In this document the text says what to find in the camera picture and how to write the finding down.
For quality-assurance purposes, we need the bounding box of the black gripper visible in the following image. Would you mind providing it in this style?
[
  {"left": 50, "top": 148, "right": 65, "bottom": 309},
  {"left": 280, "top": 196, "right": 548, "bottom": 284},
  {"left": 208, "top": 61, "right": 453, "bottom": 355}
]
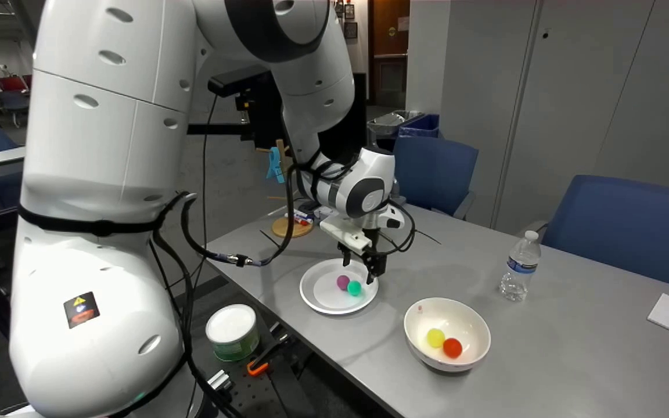
[{"left": 338, "top": 229, "right": 385, "bottom": 280}]

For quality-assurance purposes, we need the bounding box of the green ball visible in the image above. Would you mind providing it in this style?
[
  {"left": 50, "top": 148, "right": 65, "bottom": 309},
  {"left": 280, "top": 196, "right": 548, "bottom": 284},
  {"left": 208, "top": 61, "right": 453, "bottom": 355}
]
[{"left": 347, "top": 280, "right": 362, "bottom": 298}]

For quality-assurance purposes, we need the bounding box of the purple ball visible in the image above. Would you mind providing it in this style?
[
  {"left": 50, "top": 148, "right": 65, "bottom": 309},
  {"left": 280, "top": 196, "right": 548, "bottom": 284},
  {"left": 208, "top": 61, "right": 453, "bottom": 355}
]
[{"left": 334, "top": 275, "right": 350, "bottom": 290}]

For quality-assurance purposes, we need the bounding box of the yellow ball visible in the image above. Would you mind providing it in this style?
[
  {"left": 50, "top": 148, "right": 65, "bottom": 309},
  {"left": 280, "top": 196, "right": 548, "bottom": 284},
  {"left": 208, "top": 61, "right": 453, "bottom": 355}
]
[{"left": 428, "top": 327, "right": 447, "bottom": 348}]

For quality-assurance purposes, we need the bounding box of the orange ball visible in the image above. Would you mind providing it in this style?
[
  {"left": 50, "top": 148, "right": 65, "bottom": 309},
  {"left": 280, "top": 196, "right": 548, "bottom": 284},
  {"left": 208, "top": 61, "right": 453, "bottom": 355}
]
[{"left": 444, "top": 336, "right": 463, "bottom": 357}]

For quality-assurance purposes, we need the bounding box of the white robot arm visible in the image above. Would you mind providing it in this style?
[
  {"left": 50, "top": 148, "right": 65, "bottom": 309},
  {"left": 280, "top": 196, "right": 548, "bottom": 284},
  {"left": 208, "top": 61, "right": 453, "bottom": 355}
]
[{"left": 9, "top": 0, "right": 395, "bottom": 418}]

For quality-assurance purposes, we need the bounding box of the white plastic plate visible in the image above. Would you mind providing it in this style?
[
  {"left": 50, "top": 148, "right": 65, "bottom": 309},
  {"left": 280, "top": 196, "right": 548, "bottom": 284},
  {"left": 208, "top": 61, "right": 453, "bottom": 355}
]
[{"left": 300, "top": 257, "right": 378, "bottom": 315}]

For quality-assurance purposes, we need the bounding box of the white ceramic bowl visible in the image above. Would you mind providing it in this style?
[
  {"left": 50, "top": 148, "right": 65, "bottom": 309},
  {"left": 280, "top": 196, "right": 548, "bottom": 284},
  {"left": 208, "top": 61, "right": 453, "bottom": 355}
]
[{"left": 403, "top": 298, "right": 493, "bottom": 373}]

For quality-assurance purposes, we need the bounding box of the wooden mug tree stand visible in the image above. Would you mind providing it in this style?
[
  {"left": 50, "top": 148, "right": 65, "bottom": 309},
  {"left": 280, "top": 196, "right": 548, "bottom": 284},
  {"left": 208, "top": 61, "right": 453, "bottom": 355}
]
[{"left": 267, "top": 141, "right": 314, "bottom": 239}]

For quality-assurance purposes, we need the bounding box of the clear water bottle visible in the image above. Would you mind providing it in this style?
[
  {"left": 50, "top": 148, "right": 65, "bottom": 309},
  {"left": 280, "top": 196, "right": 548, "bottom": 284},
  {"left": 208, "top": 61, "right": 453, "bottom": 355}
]
[{"left": 500, "top": 229, "right": 542, "bottom": 302}]

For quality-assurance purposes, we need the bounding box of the blue office chair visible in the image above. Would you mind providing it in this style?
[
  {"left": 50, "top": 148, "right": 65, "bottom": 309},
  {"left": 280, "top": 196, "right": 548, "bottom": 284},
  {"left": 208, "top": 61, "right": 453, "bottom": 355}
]
[{"left": 544, "top": 175, "right": 669, "bottom": 284}]

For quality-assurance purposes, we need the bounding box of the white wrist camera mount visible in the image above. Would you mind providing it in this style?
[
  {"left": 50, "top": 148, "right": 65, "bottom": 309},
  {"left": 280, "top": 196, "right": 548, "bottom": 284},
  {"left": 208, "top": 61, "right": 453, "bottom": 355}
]
[{"left": 320, "top": 213, "right": 371, "bottom": 254}]

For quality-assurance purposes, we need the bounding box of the black cable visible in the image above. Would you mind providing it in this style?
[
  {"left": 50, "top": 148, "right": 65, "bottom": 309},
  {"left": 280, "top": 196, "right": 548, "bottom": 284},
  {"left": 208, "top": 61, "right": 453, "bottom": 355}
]
[{"left": 151, "top": 154, "right": 329, "bottom": 269}]

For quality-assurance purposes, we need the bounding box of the orange handled clamp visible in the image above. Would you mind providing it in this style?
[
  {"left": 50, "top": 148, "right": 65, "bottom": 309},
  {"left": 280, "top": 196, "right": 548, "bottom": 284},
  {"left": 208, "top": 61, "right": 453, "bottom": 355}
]
[{"left": 245, "top": 334, "right": 289, "bottom": 378}]

